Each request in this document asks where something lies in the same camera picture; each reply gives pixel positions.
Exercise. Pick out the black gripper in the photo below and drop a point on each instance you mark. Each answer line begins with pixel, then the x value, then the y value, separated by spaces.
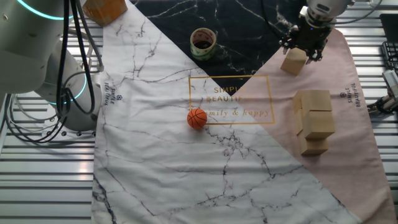
pixel 311 37

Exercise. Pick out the wooden cube block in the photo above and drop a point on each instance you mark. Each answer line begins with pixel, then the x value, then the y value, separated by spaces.
pixel 292 62
pixel 318 124
pixel 298 121
pixel 312 147
pixel 316 100
pixel 297 101

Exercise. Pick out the small silver device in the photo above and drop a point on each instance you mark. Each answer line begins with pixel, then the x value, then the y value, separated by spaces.
pixel 391 82

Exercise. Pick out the roll of clear tape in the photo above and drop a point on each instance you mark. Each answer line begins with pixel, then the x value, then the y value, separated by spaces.
pixel 202 49

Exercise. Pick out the small orange basketball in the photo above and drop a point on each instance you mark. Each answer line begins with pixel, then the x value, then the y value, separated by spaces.
pixel 197 118

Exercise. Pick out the marble pink black cloth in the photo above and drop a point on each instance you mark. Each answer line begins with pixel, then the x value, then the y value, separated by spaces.
pixel 171 171

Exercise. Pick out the open cardboard box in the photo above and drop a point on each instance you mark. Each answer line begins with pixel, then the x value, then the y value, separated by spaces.
pixel 105 9

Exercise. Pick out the black device mount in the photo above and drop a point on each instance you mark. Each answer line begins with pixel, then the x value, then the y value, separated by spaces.
pixel 385 105

